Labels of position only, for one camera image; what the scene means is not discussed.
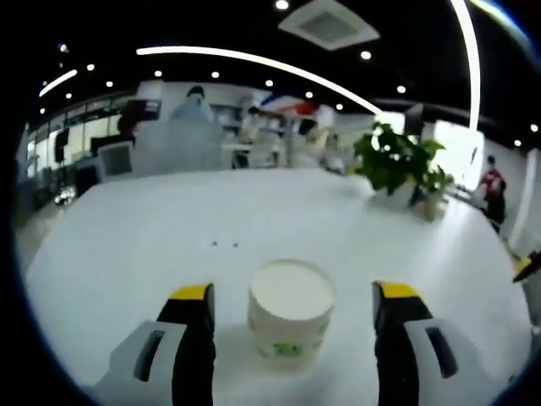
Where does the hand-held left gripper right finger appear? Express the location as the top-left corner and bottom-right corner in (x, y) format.
(371, 279), (500, 406)

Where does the white framed monitor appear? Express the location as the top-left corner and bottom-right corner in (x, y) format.
(97, 141), (135, 178)

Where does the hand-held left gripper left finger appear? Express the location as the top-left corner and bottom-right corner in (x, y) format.
(95, 283), (217, 406)

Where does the straight ceiling light strip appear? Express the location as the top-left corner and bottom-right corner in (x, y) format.
(450, 0), (482, 132)

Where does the dark wall screen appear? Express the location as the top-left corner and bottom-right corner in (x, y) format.
(126, 99), (164, 128)

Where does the small glass jar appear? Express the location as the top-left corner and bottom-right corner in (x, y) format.
(416, 192), (445, 222)

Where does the frosted partition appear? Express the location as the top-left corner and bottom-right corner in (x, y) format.
(134, 116), (224, 175)

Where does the black hanging monitor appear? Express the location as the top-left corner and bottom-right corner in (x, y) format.
(405, 103), (424, 132)

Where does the red blue white banner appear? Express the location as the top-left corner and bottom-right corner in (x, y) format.
(260, 95), (318, 115)

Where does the curved ceiling light strip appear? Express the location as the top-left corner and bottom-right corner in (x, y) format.
(135, 46), (384, 115)

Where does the green potted plant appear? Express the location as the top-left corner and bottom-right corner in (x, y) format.
(352, 122), (453, 204)

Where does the ceiling air vent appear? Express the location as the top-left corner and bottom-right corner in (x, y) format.
(277, 8), (380, 51)

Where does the white paper cup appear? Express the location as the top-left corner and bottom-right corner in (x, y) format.
(247, 258), (338, 370)

